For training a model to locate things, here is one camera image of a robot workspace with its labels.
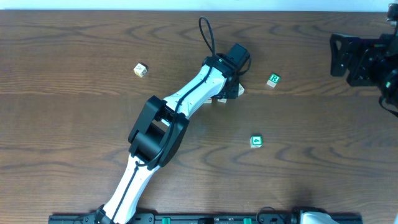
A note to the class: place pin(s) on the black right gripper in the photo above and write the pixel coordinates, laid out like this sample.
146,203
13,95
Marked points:
354,62

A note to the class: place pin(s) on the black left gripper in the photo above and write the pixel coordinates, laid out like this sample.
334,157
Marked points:
232,92

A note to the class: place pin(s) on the blue edged picture block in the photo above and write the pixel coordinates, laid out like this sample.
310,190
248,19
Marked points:
240,89

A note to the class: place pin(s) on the blue number 2 block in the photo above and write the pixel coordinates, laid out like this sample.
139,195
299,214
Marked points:
223,100

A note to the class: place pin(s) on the red letter I block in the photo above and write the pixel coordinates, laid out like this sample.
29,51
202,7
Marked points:
208,101

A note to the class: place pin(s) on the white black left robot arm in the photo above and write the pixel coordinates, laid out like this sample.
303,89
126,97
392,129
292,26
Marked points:
160,128

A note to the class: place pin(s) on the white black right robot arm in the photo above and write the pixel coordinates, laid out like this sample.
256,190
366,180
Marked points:
388,96

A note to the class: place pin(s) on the green letter R block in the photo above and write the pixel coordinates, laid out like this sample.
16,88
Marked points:
273,80

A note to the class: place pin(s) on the green number 4 block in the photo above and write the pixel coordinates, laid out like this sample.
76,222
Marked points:
255,141

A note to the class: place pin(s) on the yellow wooden block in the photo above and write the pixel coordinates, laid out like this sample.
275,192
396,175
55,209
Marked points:
140,70

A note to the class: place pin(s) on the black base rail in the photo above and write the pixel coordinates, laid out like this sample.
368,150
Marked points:
149,218

